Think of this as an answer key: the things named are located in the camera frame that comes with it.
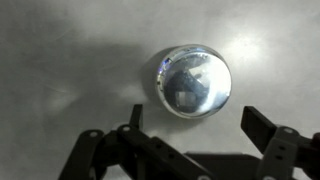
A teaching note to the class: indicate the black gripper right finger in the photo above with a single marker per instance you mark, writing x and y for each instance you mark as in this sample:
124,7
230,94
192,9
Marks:
283,150

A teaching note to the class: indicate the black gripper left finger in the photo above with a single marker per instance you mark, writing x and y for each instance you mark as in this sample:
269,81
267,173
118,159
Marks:
133,156

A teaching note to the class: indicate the silver jar lid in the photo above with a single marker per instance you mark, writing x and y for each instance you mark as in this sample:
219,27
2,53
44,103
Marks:
196,81

